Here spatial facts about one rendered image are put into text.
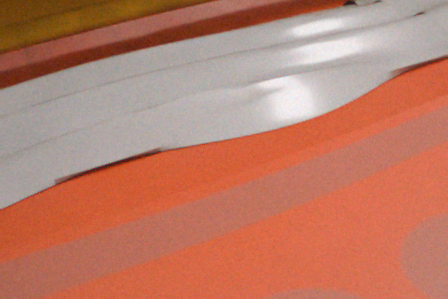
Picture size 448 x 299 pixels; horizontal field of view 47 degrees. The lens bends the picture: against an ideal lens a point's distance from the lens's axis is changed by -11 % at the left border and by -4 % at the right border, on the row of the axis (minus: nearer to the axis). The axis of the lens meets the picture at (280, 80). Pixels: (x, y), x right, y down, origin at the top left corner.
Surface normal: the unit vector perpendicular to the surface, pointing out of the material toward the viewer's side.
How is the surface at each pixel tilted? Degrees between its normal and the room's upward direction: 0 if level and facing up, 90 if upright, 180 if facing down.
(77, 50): 0
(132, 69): 28
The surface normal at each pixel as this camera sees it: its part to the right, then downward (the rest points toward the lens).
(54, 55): -0.09, -0.93
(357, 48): 0.08, -0.66
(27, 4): 0.49, 0.28
